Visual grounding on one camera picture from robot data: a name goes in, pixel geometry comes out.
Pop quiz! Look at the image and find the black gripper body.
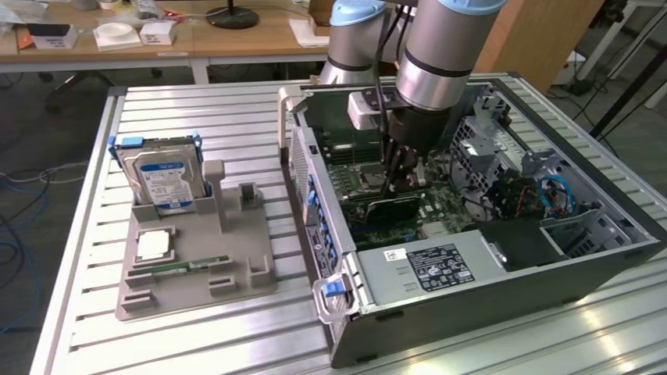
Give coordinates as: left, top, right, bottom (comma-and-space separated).
385, 105, 451, 155

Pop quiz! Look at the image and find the green NVIDIA graphics card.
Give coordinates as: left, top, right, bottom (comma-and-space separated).
363, 196, 421, 227

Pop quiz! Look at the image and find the CPU socket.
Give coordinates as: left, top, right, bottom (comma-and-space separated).
352, 162, 389, 193

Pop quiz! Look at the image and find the green motherboard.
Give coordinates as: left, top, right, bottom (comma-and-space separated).
316, 128, 473, 253

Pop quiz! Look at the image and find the grey power supply unit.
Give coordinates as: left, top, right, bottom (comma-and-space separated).
355, 229, 509, 306

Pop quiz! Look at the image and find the white paper sheet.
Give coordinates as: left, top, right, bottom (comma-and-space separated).
288, 18, 331, 48

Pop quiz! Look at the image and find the blue case release latch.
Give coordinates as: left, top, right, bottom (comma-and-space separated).
321, 281, 345, 302

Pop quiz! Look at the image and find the wooden cabinet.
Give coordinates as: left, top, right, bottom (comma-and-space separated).
471, 0, 607, 95

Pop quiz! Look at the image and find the brown cardboard box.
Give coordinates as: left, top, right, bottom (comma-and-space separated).
307, 0, 335, 28

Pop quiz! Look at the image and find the metal disk bay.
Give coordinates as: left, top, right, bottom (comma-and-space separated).
539, 206, 635, 261

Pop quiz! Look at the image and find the wooden desk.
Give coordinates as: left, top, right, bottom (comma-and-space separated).
0, 0, 195, 75
189, 0, 335, 85

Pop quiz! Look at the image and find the grey printed parts rack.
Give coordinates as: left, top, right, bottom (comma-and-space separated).
113, 159, 280, 322

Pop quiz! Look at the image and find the open black PC case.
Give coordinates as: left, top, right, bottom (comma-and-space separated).
279, 72, 667, 370

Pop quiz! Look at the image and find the hard disk in blue carrier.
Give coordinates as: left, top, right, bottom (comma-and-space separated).
107, 132, 203, 216

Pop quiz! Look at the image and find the black round stand base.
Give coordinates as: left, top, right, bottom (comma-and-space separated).
205, 0, 260, 30

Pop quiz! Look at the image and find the silver CPU chip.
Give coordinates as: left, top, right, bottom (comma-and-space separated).
136, 230, 176, 263

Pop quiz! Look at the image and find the white labelled box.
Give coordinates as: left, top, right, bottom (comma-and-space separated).
139, 21, 177, 46

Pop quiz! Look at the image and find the grey packaged part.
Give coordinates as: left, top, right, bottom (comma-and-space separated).
132, 0, 160, 20

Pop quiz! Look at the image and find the white square holder with roll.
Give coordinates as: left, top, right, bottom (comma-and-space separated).
93, 22, 144, 52

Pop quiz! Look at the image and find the black office chair base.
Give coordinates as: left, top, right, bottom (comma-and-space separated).
44, 70, 116, 114

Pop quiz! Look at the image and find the white box with black lid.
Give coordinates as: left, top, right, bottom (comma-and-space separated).
25, 23, 79, 50

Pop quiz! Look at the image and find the orange book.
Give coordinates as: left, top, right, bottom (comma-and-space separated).
15, 26, 36, 54

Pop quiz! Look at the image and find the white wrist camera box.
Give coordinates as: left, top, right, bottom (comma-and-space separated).
347, 91, 389, 130

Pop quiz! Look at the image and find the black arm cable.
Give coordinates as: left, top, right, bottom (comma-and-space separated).
373, 0, 416, 165

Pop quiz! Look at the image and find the red black wire bundle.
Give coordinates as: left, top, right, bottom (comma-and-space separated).
488, 177, 543, 220

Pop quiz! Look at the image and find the blue data wire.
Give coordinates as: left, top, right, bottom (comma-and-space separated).
539, 174, 575, 218

